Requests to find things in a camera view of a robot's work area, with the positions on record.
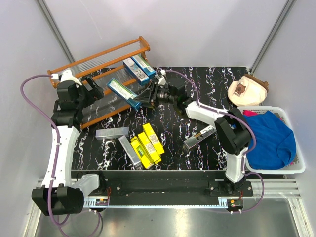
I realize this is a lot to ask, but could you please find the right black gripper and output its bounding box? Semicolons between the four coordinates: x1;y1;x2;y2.
134;81;176;109

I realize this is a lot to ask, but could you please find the blue toothpaste box with label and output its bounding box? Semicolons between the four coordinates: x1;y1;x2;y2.
107;78;141;110

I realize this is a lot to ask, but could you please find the blue toothpaste box plain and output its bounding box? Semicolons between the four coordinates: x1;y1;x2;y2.
123;58;150;86

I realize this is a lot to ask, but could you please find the silver black toothpaste box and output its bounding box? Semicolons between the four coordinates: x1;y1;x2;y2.
184;125;216;150

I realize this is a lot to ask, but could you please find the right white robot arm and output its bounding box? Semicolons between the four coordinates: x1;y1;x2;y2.
134;69;256;196

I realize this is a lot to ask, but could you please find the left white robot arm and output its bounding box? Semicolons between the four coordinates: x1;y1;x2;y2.
32;68;107;216

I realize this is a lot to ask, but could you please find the orange wooden shelf rack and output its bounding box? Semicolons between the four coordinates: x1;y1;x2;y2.
47;36;151;129

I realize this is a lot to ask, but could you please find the yellow toothpaste box right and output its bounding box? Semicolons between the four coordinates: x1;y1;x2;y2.
143;123;164;155

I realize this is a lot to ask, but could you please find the yellow toothpaste box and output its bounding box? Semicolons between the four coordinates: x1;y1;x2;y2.
143;123;164;155
137;132;161;164
131;137;154;169

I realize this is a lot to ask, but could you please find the silver toothpaste box flat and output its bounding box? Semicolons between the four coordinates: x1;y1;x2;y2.
95;127;129;140

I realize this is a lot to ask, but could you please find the yellow toothpaste box left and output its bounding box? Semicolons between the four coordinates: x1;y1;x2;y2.
131;137;154;169

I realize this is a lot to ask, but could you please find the silver toothpaste box angled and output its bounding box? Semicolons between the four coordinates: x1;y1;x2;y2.
118;136;142;170

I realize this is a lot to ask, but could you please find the yellow toothpaste box middle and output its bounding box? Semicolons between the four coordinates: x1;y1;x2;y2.
137;132;161;164

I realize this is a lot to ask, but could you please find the pink cloth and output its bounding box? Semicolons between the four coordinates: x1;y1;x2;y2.
242;110;258;117

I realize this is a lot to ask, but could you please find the blue cloth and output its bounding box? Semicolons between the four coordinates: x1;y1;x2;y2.
244;111;296;170

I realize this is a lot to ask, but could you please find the white plastic basket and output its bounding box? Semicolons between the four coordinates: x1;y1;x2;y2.
238;106;306;175

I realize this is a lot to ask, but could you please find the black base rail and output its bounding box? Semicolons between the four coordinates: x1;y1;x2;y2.
79;169;254;206

